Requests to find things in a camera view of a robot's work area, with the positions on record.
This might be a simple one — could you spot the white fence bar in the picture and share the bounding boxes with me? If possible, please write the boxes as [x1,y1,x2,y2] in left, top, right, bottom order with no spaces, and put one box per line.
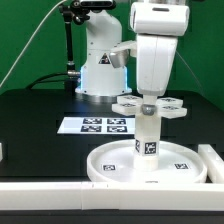
[198,144,224,184]
[0,182,224,211]

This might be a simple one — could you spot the white marker sheet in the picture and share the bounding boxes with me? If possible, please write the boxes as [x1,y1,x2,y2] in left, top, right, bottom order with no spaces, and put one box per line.
[57,117,135,135]

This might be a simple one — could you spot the white right fence bar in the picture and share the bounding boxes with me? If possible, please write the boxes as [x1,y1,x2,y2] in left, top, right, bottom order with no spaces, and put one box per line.
[198,144,224,184]

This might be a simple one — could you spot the black cables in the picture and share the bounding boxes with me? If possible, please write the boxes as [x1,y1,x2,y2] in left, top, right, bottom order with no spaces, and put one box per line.
[25,72,70,90]

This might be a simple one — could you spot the black camera on mount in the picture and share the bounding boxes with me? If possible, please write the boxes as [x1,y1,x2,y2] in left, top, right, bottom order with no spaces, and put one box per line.
[71,0,116,10]

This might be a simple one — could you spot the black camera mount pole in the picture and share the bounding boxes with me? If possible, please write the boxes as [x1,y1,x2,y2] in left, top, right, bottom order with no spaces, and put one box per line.
[59,0,90,95]

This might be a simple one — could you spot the white round table top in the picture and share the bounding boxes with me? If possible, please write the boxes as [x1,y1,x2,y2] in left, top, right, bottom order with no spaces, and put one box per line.
[87,139,207,184]

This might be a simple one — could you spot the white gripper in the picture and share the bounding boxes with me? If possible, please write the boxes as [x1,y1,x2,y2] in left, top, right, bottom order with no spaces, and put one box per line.
[109,2,190,116]

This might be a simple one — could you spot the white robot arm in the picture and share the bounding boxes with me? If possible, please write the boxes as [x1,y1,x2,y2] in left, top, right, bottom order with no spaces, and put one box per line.
[81,0,190,114]

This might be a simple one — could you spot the white cross table base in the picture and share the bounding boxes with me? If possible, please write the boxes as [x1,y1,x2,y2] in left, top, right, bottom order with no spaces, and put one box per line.
[112,95,187,119]

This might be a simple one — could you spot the white front fence bar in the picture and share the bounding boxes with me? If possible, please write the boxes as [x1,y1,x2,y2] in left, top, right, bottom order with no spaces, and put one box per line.
[0,182,224,211]

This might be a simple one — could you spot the white left fence piece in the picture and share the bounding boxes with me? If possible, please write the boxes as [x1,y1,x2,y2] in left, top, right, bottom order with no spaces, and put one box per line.
[0,142,3,162]

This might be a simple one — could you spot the white cable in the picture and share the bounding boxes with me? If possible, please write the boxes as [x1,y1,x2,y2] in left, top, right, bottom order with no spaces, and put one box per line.
[0,0,68,90]

